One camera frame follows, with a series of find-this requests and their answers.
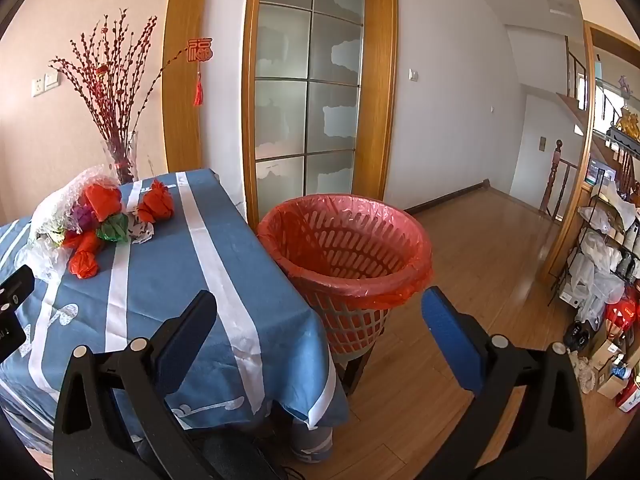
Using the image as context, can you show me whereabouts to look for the wooden staircase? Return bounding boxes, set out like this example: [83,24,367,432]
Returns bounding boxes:
[555,35,601,136]

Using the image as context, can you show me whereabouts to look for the red hanging knot ornament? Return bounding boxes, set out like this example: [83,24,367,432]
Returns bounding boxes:
[186,36,214,107]

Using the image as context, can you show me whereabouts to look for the grey plastic lattice wastebasket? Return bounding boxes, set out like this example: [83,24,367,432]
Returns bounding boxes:
[257,195,432,358]

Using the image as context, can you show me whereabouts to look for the red gift bag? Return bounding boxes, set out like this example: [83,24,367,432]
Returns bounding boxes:
[602,295,640,341]

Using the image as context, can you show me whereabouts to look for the clear plastic bag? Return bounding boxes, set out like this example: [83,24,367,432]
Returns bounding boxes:
[14,245,73,283]

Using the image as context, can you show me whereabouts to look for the red white box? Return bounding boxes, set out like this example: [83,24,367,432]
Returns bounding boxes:
[616,365,640,413]

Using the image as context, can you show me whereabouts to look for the black metal shelf rack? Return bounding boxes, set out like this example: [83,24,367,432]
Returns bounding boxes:
[547,125,640,311]

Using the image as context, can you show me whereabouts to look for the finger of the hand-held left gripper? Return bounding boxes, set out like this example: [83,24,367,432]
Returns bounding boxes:
[0,265,36,311]

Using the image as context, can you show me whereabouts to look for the blue white striped tablecloth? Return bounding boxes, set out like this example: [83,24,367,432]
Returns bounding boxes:
[0,169,350,461]

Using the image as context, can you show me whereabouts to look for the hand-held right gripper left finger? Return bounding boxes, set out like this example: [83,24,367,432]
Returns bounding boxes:
[52,290,221,480]

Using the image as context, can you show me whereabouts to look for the white crumpled paper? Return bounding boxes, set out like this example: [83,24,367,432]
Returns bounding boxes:
[595,180,638,231]

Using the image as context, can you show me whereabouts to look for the clear glass vase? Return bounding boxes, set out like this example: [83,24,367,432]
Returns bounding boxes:
[101,131,140,186]

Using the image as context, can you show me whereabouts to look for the white plastic bag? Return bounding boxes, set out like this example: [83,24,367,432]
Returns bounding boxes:
[570,255,626,331]

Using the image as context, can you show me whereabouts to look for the purple plastic bag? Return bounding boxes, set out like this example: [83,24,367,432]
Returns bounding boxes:
[72,205,98,231]

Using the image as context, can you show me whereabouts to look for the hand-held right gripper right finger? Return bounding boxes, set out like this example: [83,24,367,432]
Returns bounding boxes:
[421,286,588,480]

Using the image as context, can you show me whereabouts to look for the golden figurine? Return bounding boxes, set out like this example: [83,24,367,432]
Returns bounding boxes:
[614,106,640,140]

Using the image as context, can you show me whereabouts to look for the dark wooden stool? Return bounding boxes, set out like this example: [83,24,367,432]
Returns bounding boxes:
[336,327,386,396]

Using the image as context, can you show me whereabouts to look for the black round appliance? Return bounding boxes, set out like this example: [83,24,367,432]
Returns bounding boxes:
[564,320,593,356]

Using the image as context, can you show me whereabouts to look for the wooden stair railing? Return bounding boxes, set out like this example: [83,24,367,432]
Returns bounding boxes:
[539,139,587,221]

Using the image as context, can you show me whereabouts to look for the frosted glass sliding door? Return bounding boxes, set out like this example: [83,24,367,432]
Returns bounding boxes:
[252,0,367,217]

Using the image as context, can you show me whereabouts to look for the dark fabric seat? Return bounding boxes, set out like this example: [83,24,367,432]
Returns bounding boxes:
[200,435,281,480]

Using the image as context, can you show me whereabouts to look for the cardboard box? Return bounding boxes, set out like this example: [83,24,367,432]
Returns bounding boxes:
[597,355,633,398]

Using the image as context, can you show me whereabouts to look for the orange red twisted plastic bag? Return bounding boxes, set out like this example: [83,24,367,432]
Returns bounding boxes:
[61,230,103,280]

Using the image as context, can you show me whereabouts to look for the white black carton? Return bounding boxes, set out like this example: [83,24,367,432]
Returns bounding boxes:
[559,280,596,308]

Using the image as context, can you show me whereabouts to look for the red berry branches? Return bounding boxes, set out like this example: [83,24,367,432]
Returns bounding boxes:
[49,8,188,161]

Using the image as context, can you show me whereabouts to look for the crumpled white floor plastic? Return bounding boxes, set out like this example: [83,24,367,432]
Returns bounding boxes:
[570,350,601,393]

